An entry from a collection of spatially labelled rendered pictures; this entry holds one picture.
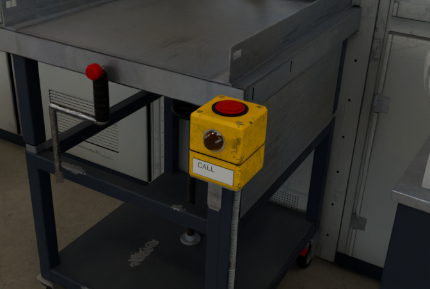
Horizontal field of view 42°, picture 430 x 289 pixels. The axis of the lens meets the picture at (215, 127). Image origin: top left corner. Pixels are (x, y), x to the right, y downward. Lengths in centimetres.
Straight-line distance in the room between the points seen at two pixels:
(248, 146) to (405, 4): 87
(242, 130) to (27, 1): 76
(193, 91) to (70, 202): 125
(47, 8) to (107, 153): 96
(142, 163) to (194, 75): 114
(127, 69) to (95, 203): 113
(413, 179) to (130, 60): 55
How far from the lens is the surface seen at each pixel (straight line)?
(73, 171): 135
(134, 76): 109
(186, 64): 106
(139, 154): 211
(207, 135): 73
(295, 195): 185
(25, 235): 205
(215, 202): 81
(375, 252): 184
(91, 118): 116
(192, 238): 167
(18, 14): 133
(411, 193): 92
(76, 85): 219
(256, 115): 74
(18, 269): 192
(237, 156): 73
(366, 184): 172
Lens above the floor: 121
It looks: 27 degrees down
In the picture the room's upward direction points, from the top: 3 degrees clockwise
